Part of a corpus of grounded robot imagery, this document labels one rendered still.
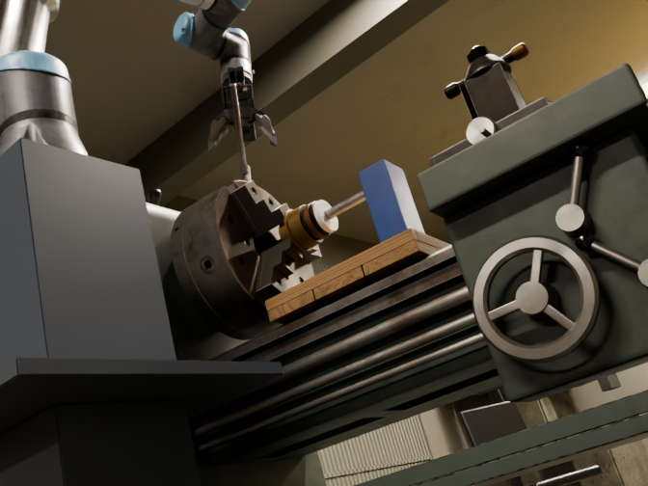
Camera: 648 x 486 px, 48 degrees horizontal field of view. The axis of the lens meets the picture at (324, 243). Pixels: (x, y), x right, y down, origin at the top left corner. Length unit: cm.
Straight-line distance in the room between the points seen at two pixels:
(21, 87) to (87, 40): 282
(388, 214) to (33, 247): 63
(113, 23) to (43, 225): 299
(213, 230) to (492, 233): 61
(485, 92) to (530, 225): 32
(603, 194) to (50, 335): 70
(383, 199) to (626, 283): 54
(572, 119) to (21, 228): 71
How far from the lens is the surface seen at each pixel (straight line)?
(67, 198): 106
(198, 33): 177
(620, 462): 675
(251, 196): 147
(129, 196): 113
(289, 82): 412
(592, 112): 95
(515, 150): 96
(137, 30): 401
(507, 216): 99
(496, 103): 121
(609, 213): 95
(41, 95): 121
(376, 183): 135
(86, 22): 393
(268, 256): 145
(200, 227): 143
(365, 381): 117
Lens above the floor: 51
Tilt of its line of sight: 21 degrees up
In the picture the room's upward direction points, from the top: 16 degrees counter-clockwise
